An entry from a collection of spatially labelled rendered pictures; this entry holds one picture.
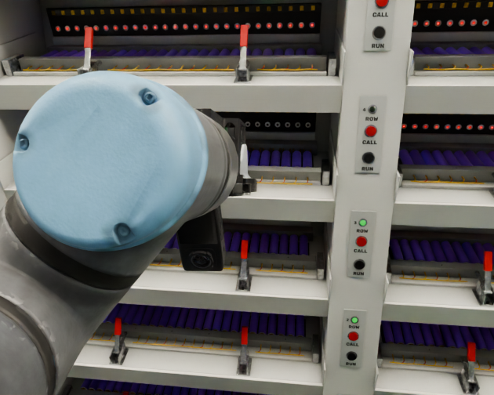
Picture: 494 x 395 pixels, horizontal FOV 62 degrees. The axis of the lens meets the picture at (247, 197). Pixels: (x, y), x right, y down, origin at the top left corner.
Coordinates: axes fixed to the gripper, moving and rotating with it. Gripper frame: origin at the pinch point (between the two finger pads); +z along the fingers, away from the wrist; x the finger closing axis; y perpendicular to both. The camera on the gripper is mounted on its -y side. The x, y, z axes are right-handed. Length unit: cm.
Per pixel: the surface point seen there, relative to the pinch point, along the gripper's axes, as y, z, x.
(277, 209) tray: -4.4, 15.7, -6.2
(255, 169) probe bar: 2.4, 18.6, -1.9
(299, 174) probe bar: 1.8, 18.7, -9.8
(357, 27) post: 23.9, 8.5, -17.7
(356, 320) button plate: -24.2, 19.4, -21.0
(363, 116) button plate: 11.1, 11.3, -19.5
